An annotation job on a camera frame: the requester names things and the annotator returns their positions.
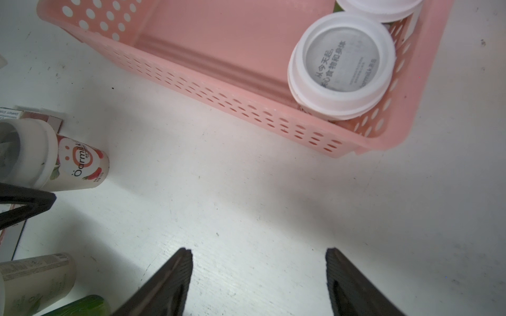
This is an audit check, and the pink plastic basket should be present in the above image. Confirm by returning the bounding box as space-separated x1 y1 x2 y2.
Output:
37 1 453 158

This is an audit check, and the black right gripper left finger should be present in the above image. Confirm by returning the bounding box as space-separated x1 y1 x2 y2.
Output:
113 248 193 316

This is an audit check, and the yogurt bottle front row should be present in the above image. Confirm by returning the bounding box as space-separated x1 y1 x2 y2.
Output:
1 253 76 315
43 295 111 316

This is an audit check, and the yogurt bottle row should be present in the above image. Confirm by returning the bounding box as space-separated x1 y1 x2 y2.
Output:
334 0 424 23
43 295 111 316
287 11 396 121
1 118 110 192
1 253 76 315

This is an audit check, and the yogurt bottle back row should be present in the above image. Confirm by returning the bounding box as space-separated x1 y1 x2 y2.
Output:
1 118 110 192
287 11 396 121
334 0 424 23

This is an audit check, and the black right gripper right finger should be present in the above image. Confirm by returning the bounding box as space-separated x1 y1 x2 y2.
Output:
325 248 404 316

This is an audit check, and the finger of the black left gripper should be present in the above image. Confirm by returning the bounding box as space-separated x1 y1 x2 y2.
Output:
1 184 57 230

